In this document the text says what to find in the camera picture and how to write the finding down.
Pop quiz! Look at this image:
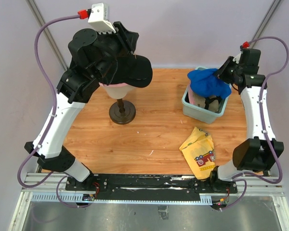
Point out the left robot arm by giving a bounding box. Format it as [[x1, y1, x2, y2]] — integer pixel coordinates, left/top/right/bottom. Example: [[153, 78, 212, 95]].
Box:
[[25, 22, 139, 191]]

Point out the light teal plastic bin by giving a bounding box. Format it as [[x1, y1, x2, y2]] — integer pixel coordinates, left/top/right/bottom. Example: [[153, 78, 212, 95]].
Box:
[[182, 67, 230, 124]]

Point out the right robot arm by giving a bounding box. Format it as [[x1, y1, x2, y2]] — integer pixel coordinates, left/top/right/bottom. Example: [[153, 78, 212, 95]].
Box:
[[208, 48, 284, 193]]

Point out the blue cap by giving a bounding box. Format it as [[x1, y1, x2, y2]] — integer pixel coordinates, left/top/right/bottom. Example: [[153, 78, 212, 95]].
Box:
[[187, 68, 232, 99]]

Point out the pink cap in bin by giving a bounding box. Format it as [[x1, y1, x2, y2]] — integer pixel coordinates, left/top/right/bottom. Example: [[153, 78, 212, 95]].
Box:
[[190, 92, 205, 107]]

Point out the cream mannequin head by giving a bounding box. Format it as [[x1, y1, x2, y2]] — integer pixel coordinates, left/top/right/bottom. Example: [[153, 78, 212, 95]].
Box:
[[103, 85, 136, 100]]

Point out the pink sport baseball cap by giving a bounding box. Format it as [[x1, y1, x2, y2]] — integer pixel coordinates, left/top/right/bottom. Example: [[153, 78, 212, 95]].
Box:
[[99, 82, 128, 88]]

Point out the white cable duct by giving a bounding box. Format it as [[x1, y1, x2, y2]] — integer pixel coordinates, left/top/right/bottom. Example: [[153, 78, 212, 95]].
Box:
[[31, 192, 213, 205]]

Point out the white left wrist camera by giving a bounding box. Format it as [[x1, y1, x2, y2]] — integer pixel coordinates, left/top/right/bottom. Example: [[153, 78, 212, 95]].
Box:
[[78, 2, 116, 34]]

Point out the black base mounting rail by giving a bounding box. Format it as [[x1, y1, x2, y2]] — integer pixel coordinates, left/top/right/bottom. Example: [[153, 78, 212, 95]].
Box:
[[65, 174, 237, 198]]

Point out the yellow printed cloth hat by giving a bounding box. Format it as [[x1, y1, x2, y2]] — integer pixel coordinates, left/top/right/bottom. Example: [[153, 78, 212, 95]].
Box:
[[179, 127, 216, 180]]

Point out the black gold-logo baseball cap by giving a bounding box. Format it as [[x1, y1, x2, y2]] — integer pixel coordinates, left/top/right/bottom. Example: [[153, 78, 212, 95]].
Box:
[[101, 55, 153, 84]]

